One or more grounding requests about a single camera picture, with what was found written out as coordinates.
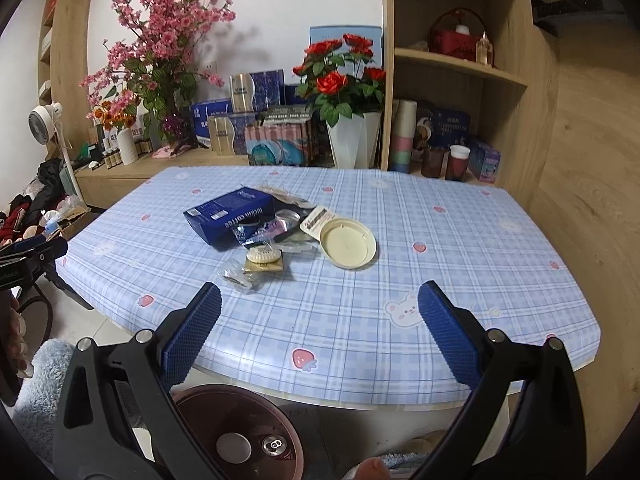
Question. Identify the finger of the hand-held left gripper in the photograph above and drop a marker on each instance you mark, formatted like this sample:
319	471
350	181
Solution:
40	247

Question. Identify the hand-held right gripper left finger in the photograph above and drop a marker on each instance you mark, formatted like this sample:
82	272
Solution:
192	340

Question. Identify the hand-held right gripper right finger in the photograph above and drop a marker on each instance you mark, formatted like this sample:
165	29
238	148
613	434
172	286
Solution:
450	335

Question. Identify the brown round waste bin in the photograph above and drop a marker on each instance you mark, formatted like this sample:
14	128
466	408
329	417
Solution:
200	410

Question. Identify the small clear wrapper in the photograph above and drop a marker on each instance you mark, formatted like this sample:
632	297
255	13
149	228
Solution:
237	277

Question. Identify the round cookie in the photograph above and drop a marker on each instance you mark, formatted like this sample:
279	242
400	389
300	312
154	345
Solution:
263	256

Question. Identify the purple foil sachet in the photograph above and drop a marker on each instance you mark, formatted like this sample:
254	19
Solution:
265	232

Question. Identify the dark blue coffee box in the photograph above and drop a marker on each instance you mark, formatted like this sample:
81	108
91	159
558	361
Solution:
220	210

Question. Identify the cream round plastic lid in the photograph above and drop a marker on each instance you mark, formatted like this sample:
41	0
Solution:
347	245

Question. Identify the clear plastic wrapper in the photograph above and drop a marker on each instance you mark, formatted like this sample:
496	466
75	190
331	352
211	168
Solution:
280	192

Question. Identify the white striped label card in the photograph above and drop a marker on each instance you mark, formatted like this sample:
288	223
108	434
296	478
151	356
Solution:
320	220

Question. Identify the person's left hand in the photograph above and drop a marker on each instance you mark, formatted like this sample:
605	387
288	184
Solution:
20	345

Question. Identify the person's right hand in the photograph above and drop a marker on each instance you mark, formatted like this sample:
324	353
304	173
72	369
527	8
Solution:
374	470

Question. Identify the cardboard box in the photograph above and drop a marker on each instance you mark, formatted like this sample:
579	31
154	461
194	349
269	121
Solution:
75	222

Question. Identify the low wooden cabinet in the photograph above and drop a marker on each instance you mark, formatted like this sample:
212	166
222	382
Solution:
130	180

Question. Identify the row of small brown bottles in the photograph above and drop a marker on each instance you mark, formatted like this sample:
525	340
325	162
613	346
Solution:
112	157

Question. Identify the white round lid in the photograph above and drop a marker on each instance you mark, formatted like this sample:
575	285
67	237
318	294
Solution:
234	448

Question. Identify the fluffy blue slipper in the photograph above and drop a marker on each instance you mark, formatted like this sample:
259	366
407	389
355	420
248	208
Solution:
45	390

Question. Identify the white standing fan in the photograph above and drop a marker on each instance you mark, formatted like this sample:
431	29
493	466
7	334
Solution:
42	121

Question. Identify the fluffy cream striped slipper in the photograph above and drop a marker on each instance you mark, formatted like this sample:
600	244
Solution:
405	460

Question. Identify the orange flowers in white vase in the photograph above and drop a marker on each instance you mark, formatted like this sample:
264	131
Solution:
128	147

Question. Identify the silver drink can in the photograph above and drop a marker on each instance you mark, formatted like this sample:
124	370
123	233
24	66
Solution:
273	446

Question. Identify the red cup white rim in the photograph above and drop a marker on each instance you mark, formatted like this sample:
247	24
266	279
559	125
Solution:
457	165

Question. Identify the brown glass cup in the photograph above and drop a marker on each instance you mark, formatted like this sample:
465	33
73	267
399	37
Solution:
433	164

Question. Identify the small blue purple box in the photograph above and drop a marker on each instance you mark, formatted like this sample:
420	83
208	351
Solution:
485	161

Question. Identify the purple flowers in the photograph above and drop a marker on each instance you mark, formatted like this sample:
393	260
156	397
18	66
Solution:
172	127

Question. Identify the stack of pastel paper cups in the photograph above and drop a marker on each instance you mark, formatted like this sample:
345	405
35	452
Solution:
402	135

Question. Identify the gold and blue box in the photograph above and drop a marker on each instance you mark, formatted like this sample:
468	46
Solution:
227	135

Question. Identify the pink and blue plate pack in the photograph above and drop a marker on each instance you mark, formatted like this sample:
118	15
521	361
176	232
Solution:
277	147

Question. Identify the blue and white carton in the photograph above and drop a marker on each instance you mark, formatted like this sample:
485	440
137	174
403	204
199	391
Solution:
210	120

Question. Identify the dark blue gift box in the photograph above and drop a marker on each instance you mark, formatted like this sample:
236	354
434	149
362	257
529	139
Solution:
447	120

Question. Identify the wooden shelf unit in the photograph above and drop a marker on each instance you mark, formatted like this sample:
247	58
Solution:
510	125

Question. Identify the red rose plant white pot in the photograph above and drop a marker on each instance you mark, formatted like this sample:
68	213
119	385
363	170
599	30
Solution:
350	135

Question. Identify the dark flat box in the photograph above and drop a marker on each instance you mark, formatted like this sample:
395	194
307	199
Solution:
285	114

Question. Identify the pink blossom flower arrangement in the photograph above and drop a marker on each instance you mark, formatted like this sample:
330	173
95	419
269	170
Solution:
165	25

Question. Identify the silver and blue box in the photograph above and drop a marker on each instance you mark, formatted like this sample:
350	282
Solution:
257	90

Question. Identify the clear glass bottle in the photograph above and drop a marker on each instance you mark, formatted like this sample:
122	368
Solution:
485	51

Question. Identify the red basket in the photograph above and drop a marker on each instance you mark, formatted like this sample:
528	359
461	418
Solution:
455	40

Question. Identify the blue flat box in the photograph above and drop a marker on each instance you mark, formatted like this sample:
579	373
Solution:
325	35

